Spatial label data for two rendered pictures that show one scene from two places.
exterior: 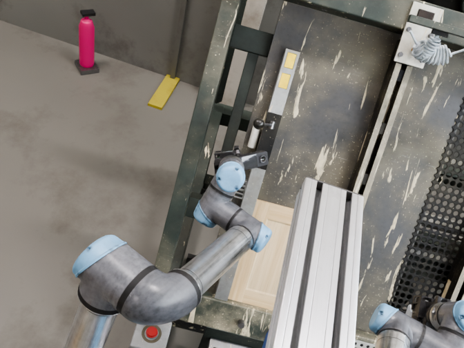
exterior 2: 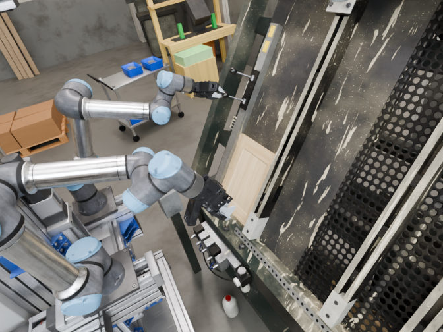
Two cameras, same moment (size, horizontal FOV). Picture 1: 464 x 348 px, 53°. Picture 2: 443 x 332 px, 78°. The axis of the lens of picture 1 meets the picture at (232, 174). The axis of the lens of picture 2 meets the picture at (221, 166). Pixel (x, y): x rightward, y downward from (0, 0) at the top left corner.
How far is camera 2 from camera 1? 143 cm
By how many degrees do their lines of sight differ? 50
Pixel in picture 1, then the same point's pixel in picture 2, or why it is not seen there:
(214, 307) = not seen: hidden behind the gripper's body
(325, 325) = not seen: outside the picture
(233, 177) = (160, 76)
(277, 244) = (245, 168)
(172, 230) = (201, 143)
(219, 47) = (238, 29)
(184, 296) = (69, 102)
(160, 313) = (58, 105)
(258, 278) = (232, 190)
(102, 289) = not seen: hidden behind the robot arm
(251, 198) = (236, 130)
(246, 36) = (263, 24)
